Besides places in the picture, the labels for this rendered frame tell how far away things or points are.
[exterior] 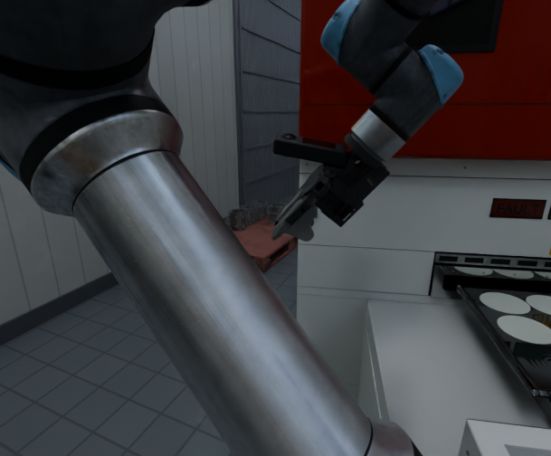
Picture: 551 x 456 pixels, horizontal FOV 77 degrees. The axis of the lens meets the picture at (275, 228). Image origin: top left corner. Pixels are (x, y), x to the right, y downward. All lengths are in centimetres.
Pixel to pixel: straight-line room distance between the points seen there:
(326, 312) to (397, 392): 38
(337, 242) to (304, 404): 76
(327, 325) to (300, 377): 85
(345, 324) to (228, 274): 87
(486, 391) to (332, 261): 44
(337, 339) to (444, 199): 50
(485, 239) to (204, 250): 88
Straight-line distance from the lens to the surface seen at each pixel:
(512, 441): 54
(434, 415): 74
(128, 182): 24
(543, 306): 102
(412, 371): 81
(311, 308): 105
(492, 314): 92
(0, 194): 254
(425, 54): 54
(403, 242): 97
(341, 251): 97
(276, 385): 22
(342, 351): 113
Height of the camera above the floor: 132
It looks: 18 degrees down
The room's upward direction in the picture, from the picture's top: straight up
